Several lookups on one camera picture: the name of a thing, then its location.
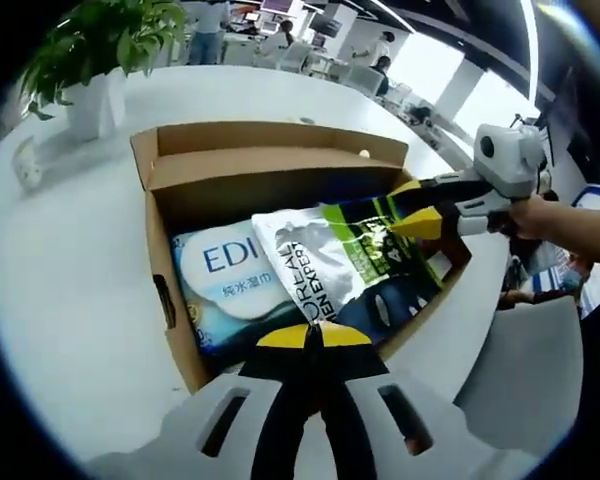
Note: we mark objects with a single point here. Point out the white paper cup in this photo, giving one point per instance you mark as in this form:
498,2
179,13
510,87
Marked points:
27,167

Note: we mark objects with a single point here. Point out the person's right hand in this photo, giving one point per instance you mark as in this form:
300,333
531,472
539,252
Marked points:
535,217

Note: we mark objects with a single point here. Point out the white green soft item packet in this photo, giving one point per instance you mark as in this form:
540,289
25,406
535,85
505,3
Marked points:
305,250

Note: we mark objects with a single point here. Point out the green plant in white pot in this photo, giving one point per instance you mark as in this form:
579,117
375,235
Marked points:
95,105

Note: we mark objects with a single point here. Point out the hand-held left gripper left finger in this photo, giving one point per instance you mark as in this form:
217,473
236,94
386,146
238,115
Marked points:
220,430

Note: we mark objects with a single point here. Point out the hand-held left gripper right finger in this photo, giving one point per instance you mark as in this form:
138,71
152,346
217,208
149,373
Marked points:
380,440

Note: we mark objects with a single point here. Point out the brown cardboard shoe box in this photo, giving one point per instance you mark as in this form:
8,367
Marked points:
230,175

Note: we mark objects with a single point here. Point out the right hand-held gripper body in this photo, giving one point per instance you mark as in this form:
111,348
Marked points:
512,160

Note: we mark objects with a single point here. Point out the blue white wet wipes pack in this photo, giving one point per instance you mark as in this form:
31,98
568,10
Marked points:
215,280

